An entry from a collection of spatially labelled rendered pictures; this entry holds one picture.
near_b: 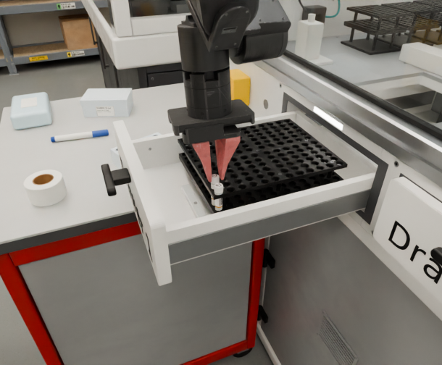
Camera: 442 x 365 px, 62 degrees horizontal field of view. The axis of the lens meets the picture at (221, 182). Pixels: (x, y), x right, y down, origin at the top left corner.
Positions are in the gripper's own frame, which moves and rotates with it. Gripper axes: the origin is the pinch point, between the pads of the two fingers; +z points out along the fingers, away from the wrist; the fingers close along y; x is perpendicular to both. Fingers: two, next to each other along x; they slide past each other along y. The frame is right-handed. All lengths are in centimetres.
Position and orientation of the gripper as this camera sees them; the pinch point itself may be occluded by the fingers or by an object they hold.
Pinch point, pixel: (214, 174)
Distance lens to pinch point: 51.3
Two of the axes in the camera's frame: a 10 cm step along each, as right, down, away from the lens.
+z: 0.7, 8.6, 5.0
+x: 2.5, 4.8, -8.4
